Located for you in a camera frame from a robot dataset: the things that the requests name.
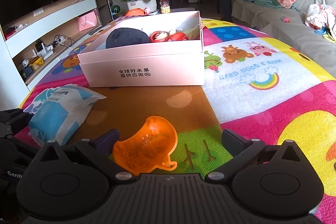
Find red lid snack jar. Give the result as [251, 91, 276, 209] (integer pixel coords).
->
[159, 0, 171, 14]

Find white floral blanket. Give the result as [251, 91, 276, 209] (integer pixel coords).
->
[305, 4, 335, 39]

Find white wood tv cabinet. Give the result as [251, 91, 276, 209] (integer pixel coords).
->
[1, 0, 97, 110]

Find pink patterned clothing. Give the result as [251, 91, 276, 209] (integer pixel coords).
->
[275, 0, 295, 9]

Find orange plastic scoop toy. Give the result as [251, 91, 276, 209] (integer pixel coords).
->
[112, 116, 178, 176]

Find black plush toy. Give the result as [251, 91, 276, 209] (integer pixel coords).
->
[106, 28, 150, 49]

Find pink cardboard box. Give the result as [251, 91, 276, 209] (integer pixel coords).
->
[78, 11, 205, 87]

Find white power strip cables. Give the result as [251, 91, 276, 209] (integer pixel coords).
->
[39, 33, 76, 57]

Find colourful play mat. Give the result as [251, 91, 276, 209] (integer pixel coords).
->
[24, 19, 335, 223]

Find grey covered sofa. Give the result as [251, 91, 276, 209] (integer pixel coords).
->
[231, 0, 335, 76]

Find small pink toy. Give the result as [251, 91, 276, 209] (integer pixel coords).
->
[281, 17, 290, 23]

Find blue white wipes pack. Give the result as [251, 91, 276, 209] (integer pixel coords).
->
[24, 84, 106, 147]

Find orange bowl toy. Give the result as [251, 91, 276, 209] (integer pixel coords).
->
[125, 8, 147, 16]

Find red toy figure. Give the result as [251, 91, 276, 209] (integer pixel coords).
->
[149, 30, 189, 43]

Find pink gift bag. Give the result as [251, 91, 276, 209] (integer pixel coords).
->
[77, 10, 98, 32]

